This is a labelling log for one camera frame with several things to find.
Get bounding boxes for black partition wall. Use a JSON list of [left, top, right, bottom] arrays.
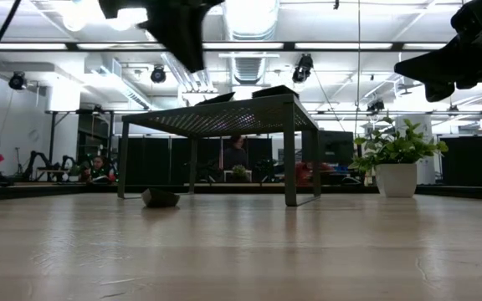
[[126, 136, 274, 185], [440, 135, 482, 188]]

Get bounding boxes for white cylindrical column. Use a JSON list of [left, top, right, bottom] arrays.
[[394, 114, 434, 185]]

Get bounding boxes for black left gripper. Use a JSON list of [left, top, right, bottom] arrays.
[[98, 0, 225, 74]]

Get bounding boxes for grey perforated metal shelf riser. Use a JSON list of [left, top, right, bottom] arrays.
[[116, 93, 323, 208]]

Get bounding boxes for thin vertical hanging pole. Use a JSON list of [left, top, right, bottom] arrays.
[[355, 0, 362, 139]]

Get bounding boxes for person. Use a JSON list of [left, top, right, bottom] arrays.
[[294, 161, 335, 187], [223, 134, 250, 171], [80, 154, 117, 184]]

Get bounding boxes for overhead light bar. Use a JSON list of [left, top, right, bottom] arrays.
[[0, 40, 449, 53]]

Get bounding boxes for black ceiling spotlight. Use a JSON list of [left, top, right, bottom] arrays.
[[8, 70, 28, 91], [291, 53, 315, 84], [150, 64, 167, 84], [366, 98, 387, 114]]

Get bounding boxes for black background box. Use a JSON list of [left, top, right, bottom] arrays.
[[318, 130, 355, 166]]

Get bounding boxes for green plant in white pot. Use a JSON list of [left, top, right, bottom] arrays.
[[347, 115, 450, 199]]

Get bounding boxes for black square mini plate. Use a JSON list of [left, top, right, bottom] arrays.
[[251, 89, 300, 100], [193, 92, 237, 106], [252, 84, 297, 94]]

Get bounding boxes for small background potted plant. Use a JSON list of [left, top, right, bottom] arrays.
[[231, 164, 249, 183]]

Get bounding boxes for black teardrop mini plate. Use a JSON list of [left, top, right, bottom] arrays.
[[141, 187, 182, 209]]

